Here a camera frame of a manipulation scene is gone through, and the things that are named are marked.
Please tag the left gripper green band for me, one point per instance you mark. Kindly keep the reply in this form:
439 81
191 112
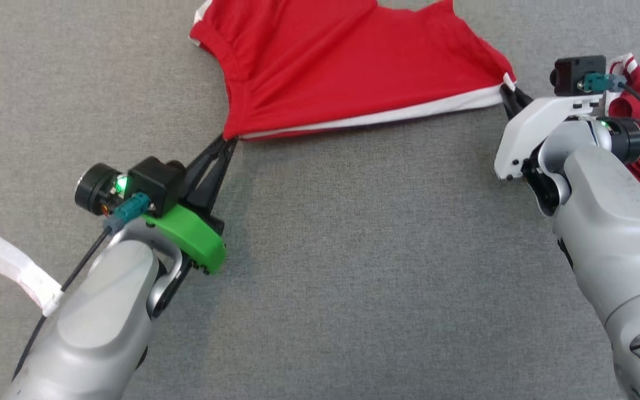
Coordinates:
198 239

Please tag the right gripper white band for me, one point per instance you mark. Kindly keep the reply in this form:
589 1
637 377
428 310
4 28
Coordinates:
525 133

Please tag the red shorts with white stripe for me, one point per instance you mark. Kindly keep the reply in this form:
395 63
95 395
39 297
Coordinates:
325 66

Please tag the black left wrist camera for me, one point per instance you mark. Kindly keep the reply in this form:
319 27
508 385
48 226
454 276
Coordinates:
156 183

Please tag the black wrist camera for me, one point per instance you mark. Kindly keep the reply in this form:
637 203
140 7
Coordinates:
156 183
573 72

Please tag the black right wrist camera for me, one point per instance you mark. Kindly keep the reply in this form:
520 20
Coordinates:
573 72

